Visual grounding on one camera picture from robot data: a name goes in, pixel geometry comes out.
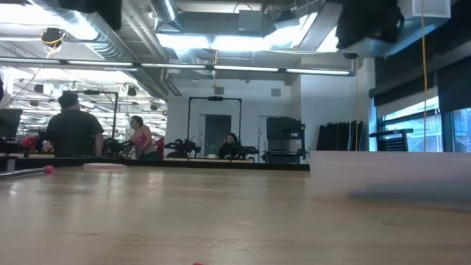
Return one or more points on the pink sticky notes pad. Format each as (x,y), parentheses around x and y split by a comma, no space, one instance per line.
(105,166)

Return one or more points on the red pen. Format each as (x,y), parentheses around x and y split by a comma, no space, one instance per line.
(199,264)

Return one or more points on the pencil with pink eraser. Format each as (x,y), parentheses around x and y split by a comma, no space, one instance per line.
(48,169)

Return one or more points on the black background robot arm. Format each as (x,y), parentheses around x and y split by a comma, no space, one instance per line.
(114,147)
(248,151)
(184,147)

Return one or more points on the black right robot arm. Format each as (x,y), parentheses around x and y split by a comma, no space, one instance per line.
(368,22)

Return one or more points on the person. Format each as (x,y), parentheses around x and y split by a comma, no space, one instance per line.
(143,141)
(231,149)
(73,132)

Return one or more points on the grey door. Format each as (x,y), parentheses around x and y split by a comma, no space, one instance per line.
(217,136)

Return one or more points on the black equipment cart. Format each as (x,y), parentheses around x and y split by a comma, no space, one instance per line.
(285,136)

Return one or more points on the long ceiling light fixture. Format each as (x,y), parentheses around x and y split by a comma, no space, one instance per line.
(176,66)

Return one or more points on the black folded panels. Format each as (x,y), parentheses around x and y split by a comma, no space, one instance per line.
(338,136)

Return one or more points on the black perforated desk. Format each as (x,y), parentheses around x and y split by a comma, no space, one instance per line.
(392,141)

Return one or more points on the clear plastic pencil box base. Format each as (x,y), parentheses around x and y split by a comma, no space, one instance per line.
(386,176)

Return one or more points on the black computer monitor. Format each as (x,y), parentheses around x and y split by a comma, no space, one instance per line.
(9,123)

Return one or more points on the white ceiling box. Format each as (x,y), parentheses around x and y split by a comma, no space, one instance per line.
(430,8)

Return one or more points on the black aluminium table frame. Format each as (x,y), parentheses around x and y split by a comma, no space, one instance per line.
(221,165)

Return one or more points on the dome security camera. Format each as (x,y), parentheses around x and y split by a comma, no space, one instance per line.
(350,55)

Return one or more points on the silver spiral air duct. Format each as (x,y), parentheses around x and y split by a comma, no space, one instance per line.
(110,48)

